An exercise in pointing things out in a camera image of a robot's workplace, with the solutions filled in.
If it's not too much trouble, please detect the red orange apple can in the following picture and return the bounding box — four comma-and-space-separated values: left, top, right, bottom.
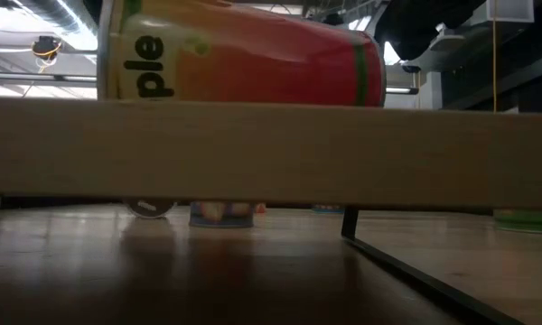
97, 0, 388, 108

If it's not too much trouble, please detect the tomatoes can yellow blue label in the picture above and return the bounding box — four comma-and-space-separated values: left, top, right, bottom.
122, 198, 177, 220

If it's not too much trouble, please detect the green yellow label can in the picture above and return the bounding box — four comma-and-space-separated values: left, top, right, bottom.
492, 207, 542, 236

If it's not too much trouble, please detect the light wooden shelf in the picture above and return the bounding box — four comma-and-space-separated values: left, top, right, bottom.
0, 97, 542, 213

